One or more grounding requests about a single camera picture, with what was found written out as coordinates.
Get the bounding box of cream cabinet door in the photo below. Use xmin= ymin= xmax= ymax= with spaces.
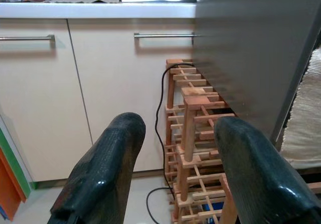
xmin=0 ymin=18 xmax=94 ymax=184
xmin=67 ymin=18 xmax=197 ymax=172

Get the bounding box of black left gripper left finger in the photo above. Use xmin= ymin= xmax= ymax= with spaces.
xmin=47 ymin=112 xmax=146 ymax=224

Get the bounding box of silver fridge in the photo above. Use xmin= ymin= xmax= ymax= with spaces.
xmin=192 ymin=0 xmax=321 ymax=144

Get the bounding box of cream woven cloth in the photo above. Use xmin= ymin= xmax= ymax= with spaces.
xmin=280 ymin=45 xmax=321 ymax=170

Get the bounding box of wooden wine rack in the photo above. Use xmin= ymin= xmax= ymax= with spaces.
xmin=164 ymin=59 xmax=321 ymax=224

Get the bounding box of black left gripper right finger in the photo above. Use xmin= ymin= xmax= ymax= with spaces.
xmin=214 ymin=116 xmax=321 ymax=224

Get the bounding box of orange board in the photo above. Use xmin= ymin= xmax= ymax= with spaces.
xmin=0 ymin=147 xmax=27 ymax=221

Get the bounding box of black power cable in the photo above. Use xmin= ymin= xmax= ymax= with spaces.
xmin=146 ymin=63 xmax=196 ymax=224

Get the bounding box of green board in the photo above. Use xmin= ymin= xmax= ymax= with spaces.
xmin=0 ymin=127 xmax=33 ymax=192

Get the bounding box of steel bar cabinet handle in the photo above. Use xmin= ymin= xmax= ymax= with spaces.
xmin=133 ymin=32 xmax=202 ymax=46
xmin=0 ymin=34 xmax=56 ymax=50

